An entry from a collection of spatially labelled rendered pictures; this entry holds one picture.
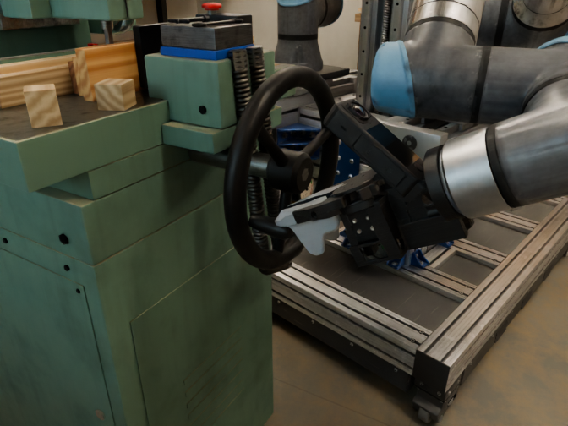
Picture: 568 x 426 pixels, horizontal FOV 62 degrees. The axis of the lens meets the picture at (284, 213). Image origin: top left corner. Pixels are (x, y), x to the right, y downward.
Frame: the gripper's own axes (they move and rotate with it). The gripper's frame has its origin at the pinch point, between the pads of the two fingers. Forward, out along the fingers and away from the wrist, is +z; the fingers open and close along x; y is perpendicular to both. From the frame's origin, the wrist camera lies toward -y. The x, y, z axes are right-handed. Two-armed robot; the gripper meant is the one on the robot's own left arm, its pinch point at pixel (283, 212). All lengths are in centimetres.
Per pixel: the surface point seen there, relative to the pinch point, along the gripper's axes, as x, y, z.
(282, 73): 8.7, -15.1, -2.3
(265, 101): 4.0, -12.7, -1.5
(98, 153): -6.3, -16.0, 18.1
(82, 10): 8.2, -38.0, 25.4
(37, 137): -13.6, -19.5, 16.2
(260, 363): 28, 39, 49
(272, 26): 331, -94, 189
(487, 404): 67, 83, 17
